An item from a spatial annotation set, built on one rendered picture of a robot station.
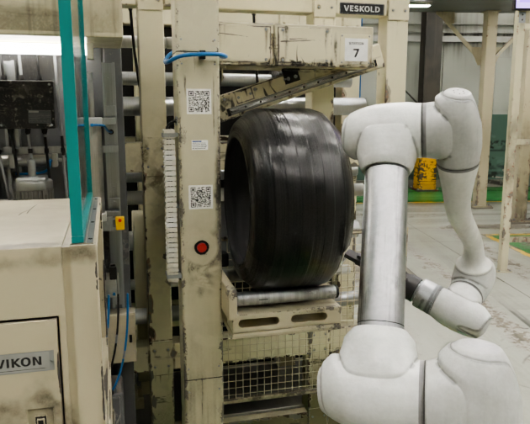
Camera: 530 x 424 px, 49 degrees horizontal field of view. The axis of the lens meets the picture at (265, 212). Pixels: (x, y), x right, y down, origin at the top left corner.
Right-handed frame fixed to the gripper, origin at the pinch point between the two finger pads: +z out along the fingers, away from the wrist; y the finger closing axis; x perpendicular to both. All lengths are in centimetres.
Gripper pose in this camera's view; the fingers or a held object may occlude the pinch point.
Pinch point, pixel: (356, 257)
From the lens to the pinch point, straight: 181.9
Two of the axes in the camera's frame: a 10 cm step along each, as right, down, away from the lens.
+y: -1.3, 7.7, 6.2
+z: -8.1, -4.4, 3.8
